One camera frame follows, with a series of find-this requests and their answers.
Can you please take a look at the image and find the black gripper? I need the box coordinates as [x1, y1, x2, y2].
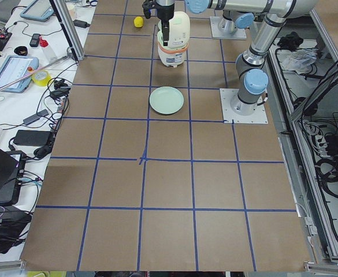
[142, 0, 174, 46]

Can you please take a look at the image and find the white rice cooker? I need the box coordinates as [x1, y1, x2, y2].
[157, 11, 190, 68]

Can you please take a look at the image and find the yellow toy potato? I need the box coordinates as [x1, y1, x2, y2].
[133, 16, 144, 28]

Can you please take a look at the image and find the light green plate robot left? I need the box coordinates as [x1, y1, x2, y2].
[149, 87, 184, 115]

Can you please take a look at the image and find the black smartphone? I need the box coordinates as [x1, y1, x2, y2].
[29, 33, 41, 47]

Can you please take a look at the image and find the yellow tape roll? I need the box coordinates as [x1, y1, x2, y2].
[32, 70, 51, 87]

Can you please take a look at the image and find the blue teach pendant tablet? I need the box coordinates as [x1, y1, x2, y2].
[0, 55, 39, 87]

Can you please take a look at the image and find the black laptop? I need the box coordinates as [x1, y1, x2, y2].
[0, 149, 25, 207]

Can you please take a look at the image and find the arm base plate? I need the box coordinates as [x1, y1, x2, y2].
[210, 16, 247, 40]
[220, 88, 268, 124]

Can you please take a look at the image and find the aluminium frame post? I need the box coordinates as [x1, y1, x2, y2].
[50, 0, 84, 62]

